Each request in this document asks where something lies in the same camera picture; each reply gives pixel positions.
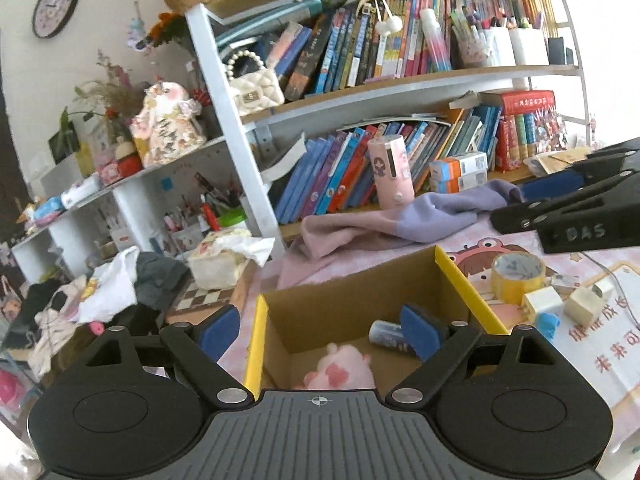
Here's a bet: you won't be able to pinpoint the pink wall clock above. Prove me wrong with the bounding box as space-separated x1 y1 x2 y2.
32 0 79 39

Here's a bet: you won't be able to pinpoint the tissue box with tissues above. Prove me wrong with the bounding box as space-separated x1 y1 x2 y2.
186 228 276 290

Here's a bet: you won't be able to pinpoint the blue tape wad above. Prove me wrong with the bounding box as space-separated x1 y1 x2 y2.
535 312 561 341

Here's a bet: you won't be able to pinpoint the white red small box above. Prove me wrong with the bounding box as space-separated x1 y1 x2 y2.
549 274 580 296

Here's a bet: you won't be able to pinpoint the floral plush doll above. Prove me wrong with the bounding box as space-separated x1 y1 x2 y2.
130 81 207 167

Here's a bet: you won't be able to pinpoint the small white plug adapter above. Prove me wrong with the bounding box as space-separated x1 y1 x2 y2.
591 276 616 301

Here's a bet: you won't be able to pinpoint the red dictionary books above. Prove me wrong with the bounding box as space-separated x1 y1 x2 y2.
480 90 567 172

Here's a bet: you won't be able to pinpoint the pink cartoon table mat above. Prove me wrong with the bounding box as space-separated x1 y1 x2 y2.
219 211 640 456

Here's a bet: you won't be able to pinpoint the wooden chess board box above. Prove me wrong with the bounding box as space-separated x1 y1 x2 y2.
165 261 258 325

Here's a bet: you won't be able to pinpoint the beige large power adapter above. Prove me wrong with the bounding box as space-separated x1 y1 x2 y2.
564 287 605 326

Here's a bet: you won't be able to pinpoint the stack of books and papers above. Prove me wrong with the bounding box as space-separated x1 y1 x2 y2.
524 146 592 178

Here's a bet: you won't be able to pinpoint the white charging cable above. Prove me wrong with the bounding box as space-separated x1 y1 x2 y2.
581 251 640 328

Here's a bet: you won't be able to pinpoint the pink plush pig toy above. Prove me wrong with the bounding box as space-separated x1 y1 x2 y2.
297 344 376 391

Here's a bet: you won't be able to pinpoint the white square charger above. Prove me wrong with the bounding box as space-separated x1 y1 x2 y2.
521 286 563 323

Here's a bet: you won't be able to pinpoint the white side shelf unit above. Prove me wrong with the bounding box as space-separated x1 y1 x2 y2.
12 138 235 284

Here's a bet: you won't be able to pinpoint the purple pink cloth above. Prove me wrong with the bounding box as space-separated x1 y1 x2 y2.
278 179 523 288

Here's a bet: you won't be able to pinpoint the white bookshelf with books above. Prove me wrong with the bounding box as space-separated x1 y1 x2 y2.
186 0 585 257

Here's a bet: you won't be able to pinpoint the yellow tape roll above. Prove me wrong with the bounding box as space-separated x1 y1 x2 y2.
490 252 547 304

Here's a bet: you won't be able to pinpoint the orange white medicine boxes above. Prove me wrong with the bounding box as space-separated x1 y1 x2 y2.
430 152 488 194

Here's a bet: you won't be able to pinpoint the pile of clothes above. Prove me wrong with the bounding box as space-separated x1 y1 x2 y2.
1 246 189 378

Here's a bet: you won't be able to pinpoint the white quilted handbag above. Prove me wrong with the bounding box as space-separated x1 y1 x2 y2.
226 50 285 117

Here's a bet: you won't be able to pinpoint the yellow cardboard box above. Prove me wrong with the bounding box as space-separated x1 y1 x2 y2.
244 246 508 396

